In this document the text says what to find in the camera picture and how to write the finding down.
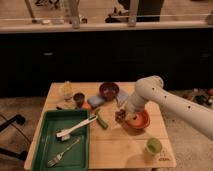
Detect dark purple grapes bunch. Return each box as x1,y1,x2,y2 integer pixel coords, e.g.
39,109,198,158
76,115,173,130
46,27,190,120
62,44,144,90
115,109,126,123

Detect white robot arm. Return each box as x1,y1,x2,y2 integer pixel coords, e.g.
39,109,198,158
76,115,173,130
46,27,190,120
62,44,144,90
125,76,213,140

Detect orange clay bowl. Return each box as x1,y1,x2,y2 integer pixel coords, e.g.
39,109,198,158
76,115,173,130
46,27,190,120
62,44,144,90
125,110,150,129

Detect grey blue cloth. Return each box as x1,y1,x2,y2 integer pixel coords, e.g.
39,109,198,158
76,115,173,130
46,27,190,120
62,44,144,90
116,89,129,107

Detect green cucumber toy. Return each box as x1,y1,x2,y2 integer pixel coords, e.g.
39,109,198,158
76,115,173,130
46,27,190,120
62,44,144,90
95,109,108,129

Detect dark red bowl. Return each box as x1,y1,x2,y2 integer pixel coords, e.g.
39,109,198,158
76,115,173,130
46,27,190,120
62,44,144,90
99,82,119,101

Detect green cup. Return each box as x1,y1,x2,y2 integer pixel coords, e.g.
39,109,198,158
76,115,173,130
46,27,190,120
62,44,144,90
146,138,163,155

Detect small dark cup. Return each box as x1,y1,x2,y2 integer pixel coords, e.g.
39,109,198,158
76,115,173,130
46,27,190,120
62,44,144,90
73,93,85,108

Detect beige flat object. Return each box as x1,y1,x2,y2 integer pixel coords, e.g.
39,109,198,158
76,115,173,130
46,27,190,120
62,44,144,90
56,101,75,110

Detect green plastic tray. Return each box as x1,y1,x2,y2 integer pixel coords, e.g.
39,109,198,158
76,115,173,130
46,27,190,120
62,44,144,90
31,110,90,171

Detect white brush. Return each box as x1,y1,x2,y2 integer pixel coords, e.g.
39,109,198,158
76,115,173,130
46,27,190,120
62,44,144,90
56,115,98,138

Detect silver fork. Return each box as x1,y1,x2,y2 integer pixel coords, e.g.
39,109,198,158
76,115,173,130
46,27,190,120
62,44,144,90
47,137,81,168

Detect black chair base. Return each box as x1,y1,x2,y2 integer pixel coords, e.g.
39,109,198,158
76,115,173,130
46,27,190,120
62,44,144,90
0,113,30,161

